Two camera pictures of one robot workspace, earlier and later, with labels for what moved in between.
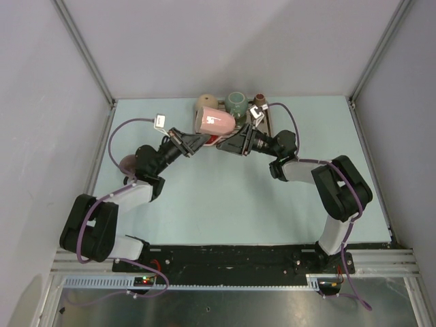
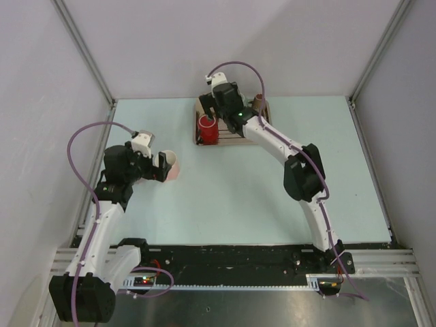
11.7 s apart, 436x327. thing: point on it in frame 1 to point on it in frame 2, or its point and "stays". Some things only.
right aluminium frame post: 392,25 stays
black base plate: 190,261 stays
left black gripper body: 170,150 to 140,166
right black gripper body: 259,143 to 208,99
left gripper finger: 192,143 to 163,167
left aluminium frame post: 84,50 stays
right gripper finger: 240,137 to 210,112
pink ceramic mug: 214,122 to 174,173
